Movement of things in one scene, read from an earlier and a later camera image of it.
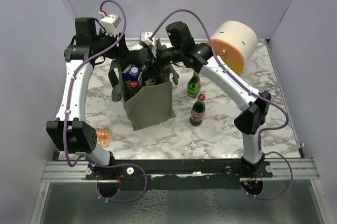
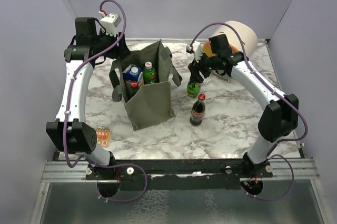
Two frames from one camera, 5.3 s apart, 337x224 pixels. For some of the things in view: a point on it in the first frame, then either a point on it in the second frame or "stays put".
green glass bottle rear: x=194 y=85 stays put
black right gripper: x=154 y=63 to x=199 y=66
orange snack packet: x=103 y=137 stays put
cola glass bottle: x=133 y=90 stays put
